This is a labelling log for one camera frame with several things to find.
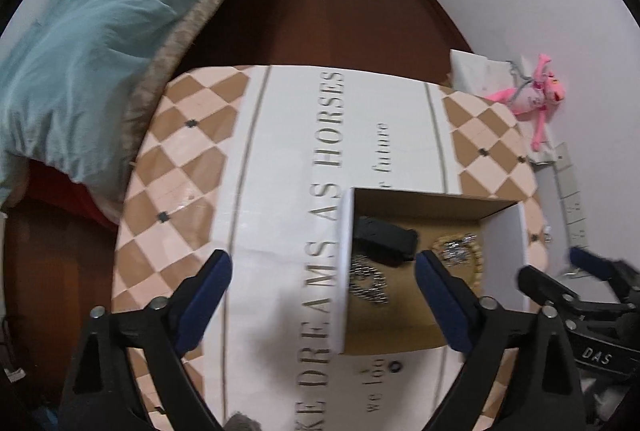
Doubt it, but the wooden bead bracelet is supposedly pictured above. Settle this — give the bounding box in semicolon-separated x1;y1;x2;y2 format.
431;233;487;288

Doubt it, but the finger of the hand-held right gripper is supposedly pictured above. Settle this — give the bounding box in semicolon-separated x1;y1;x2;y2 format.
569;246;640;307
517;264;581;317

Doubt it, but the chunky silver chain bracelet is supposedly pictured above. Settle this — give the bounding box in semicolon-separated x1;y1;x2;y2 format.
349;255;392;306

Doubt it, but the white power strip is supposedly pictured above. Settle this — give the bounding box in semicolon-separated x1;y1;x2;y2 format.
544;143;592;253

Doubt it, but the thin silver bracelet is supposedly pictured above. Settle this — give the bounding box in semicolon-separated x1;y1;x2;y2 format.
439;235;477;266

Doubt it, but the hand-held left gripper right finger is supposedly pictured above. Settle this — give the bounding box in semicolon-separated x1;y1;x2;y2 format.
414;250;587;431

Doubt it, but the light blue duvet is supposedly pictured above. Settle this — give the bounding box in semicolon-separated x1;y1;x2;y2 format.
0;0;292;208

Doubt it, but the black smart watch band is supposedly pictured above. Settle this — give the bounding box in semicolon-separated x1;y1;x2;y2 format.
354;215;419;268

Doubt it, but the checkered printed tablecloth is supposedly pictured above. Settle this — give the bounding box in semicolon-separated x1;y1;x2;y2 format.
112;65;552;431

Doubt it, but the pink plush toy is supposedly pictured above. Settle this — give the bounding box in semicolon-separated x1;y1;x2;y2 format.
484;53;566;151

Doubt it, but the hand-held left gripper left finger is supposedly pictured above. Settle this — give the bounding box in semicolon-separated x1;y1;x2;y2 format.
59;249;234;431

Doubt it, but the cardboard box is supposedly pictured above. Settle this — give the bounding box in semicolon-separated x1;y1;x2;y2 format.
334;186;529;357

